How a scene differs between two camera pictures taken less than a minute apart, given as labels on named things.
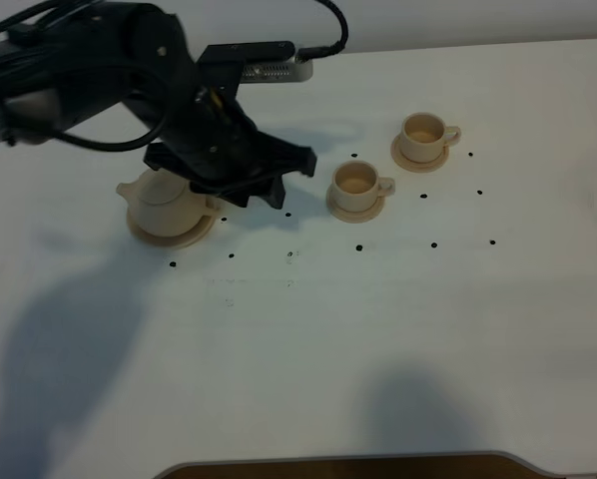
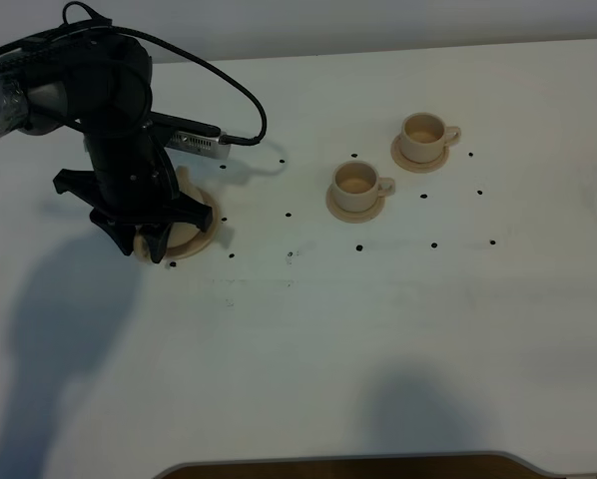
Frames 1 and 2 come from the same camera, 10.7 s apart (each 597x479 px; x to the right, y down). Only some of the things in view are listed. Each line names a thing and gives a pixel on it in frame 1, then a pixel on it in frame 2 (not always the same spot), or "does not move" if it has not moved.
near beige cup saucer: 353,217 does not move
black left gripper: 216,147 -> 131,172
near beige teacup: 356,186 does not move
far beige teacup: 424,135 does not move
